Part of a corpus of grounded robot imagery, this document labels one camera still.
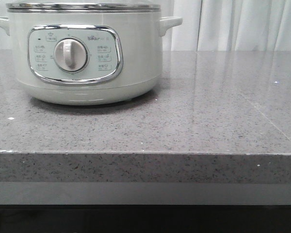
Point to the white curtain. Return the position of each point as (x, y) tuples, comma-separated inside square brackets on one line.
[(228, 25)]

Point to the pale green electric cooking pot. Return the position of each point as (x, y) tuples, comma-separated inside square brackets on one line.
[(87, 57)]

